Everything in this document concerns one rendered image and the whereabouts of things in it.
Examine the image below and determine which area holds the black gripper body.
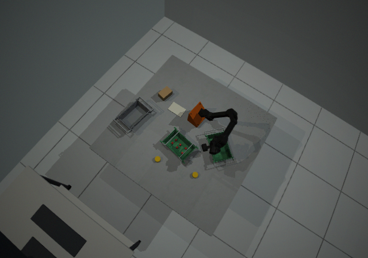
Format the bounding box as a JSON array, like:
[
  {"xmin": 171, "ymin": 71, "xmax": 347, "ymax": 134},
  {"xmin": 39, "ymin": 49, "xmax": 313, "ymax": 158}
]
[{"xmin": 201, "ymin": 141, "xmax": 212, "ymax": 152}]

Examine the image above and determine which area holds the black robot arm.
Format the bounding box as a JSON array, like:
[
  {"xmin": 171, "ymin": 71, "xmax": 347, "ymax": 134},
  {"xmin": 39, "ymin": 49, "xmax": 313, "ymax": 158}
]
[{"xmin": 199, "ymin": 108, "xmax": 237, "ymax": 155}]

